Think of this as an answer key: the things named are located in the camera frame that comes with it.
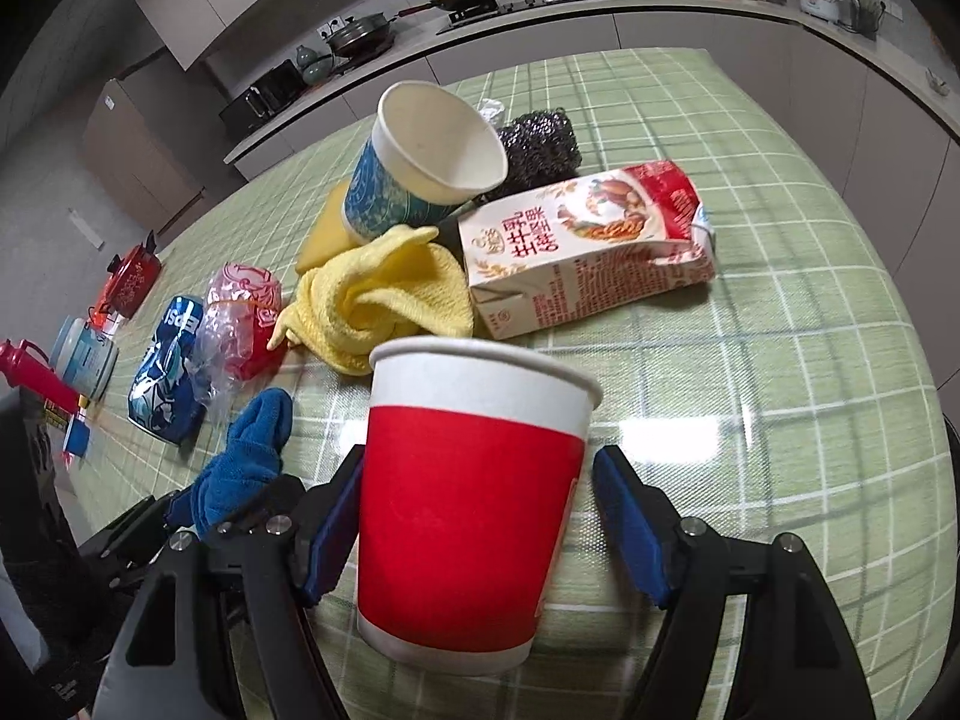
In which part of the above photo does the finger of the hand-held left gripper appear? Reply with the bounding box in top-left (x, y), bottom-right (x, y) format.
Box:
top-left (206, 474), bottom-right (307, 533)
top-left (75, 491), bottom-right (200, 593)

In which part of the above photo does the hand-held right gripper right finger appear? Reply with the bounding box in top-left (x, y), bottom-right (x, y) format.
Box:
top-left (592, 445), bottom-right (878, 720)

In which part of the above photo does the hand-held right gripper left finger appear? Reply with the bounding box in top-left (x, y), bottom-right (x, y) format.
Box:
top-left (94, 446), bottom-right (368, 720)

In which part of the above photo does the blue cloth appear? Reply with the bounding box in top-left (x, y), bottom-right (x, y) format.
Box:
top-left (165, 388), bottom-right (295, 533)

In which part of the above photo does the red paper cup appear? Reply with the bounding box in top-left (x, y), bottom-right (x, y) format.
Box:
top-left (356, 337), bottom-right (605, 676)

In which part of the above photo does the yellow cloth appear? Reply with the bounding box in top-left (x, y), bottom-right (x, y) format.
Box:
top-left (268, 225), bottom-right (475, 376)

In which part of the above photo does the yellow sponge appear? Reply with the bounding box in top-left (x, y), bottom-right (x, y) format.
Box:
top-left (295, 180), bottom-right (368, 276)

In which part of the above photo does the red white milk carton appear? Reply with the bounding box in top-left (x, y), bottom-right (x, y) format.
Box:
top-left (457, 163), bottom-right (717, 340)

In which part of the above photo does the small blue box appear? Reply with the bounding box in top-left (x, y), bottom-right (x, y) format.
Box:
top-left (61, 420), bottom-right (92, 467)

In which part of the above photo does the crushed blue can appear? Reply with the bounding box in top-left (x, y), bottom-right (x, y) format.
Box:
top-left (127, 295), bottom-right (207, 445)

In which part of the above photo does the red squeeze bottle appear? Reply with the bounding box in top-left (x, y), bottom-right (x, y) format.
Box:
top-left (0, 339), bottom-right (85, 413)

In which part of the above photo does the crushed pink plastic bottle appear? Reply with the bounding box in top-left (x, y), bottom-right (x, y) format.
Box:
top-left (187, 262), bottom-right (290, 421)

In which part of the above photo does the green checked tablecloth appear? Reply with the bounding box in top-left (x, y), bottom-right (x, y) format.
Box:
top-left (67, 47), bottom-right (960, 720)

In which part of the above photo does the red kettle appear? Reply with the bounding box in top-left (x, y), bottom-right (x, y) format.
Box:
top-left (94, 232), bottom-right (162, 331)

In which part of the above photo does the blue patterned paper cup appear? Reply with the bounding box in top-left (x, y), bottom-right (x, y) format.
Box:
top-left (341, 81), bottom-right (509, 245)

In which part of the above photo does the brown cabinet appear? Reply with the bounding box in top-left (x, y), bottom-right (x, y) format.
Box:
top-left (82, 79), bottom-right (203, 233)

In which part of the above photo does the black steel wool scrubber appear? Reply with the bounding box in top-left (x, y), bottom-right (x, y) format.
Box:
top-left (495, 111), bottom-right (582, 196)

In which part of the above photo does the black countertop appliance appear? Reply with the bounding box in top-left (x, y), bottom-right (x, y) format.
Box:
top-left (219, 60), bottom-right (305, 140)

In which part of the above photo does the wok with glass lid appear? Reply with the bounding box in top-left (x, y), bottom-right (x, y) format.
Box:
top-left (322, 11), bottom-right (398, 57)

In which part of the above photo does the grey kitchen counter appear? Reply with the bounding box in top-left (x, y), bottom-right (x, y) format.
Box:
top-left (223, 0), bottom-right (960, 188)

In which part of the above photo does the black gas stove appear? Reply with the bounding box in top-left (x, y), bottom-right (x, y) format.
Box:
top-left (436, 0), bottom-right (610, 35)

